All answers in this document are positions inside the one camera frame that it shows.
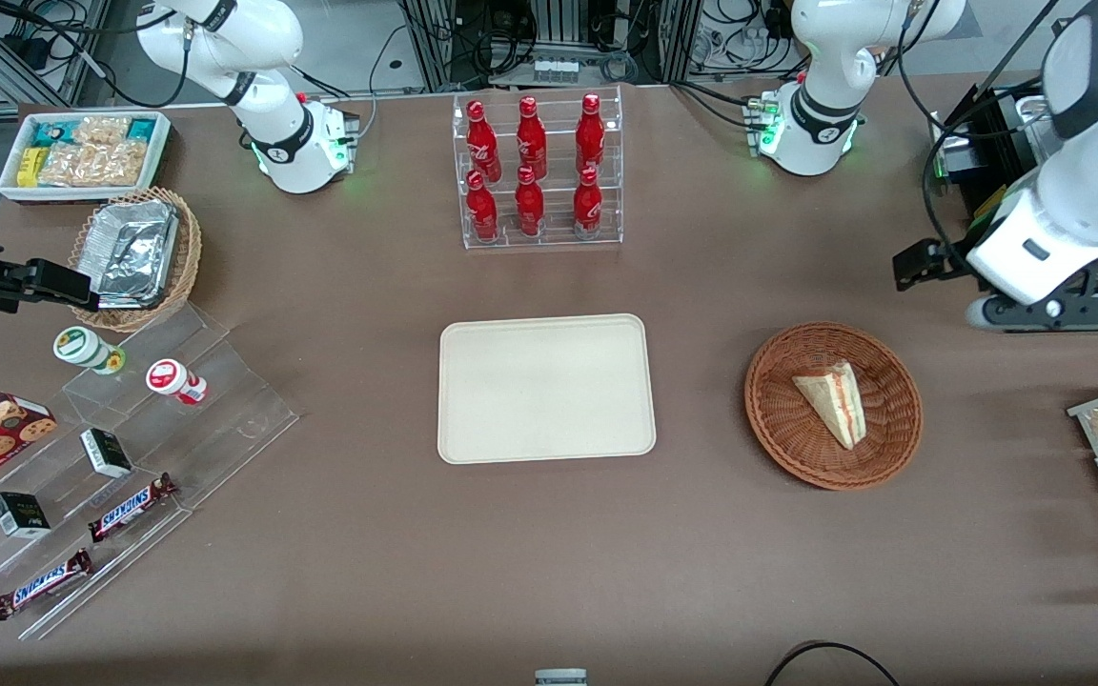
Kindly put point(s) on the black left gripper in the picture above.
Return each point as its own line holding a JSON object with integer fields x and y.
{"x": 951, "y": 257}

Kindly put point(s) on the triangular sandwich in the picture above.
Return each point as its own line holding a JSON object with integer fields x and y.
{"x": 835, "y": 400}

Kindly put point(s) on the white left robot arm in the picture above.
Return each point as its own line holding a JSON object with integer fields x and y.
{"x": 1083, "y": 219}

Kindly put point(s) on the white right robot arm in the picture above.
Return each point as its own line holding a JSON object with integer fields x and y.
{"x": 273, "y": 143}

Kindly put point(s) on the light tan wicker basket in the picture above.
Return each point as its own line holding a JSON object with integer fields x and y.
{"x": 189, "y": 257}

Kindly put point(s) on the brown wicker basket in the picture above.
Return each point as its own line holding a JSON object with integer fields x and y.
{"x": 797, "y": 438}

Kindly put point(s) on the beige plastic tray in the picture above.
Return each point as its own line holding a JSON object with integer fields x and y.
{"x": 549, "y": 391}

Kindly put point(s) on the white plastic snack bin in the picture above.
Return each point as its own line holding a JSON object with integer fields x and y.
{"x": 10, "y": 186}

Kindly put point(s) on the small yellow snack box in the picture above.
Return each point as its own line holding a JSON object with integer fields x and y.
{"x": 30, "y": 167}

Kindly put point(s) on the green lid yogurt cup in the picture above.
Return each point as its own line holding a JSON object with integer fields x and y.
{"x": 82, "y": 346}

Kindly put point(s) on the stacked aluminium foil containers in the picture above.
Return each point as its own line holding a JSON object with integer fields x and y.
{"x": 130, "y": 252}

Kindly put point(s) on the clear rice cracker bag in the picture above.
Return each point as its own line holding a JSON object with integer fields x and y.
{"x": 101, "y": 130}
{"x": 91, "y": 165}

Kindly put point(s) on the teal snack packet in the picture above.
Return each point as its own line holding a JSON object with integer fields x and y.
{"x": 51, "y": 132}
{"x": 141, "y": 130}

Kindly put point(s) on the black equipment rack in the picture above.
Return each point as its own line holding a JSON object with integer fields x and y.
{"x": 1002, "y": 133}

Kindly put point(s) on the red lid yogurt cup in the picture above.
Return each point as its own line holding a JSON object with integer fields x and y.
{"x": 168, "y": 376}

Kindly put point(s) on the small black carton box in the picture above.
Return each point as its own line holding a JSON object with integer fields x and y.
{"x": 106, "y": 453}
{"x": 20, "y": 515}

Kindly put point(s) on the clear acrylic step shelf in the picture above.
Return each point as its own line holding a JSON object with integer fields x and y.
{"x": 225, "y": 410}

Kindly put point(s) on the Snickers chocolate bar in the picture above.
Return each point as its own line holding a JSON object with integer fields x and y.
{"x": 130, "y": 508}
{"x": 42, "y": 584}

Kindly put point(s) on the red cola bottle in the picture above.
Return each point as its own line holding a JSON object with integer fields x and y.
{"x": 529, "y": 205}
{"x": 482, "y": 210}
{"x": 531, "y": 138}
{"x": 482, "y": 143}
{"x": 590, "y": 133}
{"x": 587, "y": 202}

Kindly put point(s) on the clear acrylic bottle rack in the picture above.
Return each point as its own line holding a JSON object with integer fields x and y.
{"x": 557, "y": 233}

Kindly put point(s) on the small grey device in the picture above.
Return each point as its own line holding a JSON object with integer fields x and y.
{"x": 560, "y": 677}

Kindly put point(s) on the aluminium profile frame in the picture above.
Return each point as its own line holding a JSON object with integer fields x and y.
{"x": 435, "y": 43}

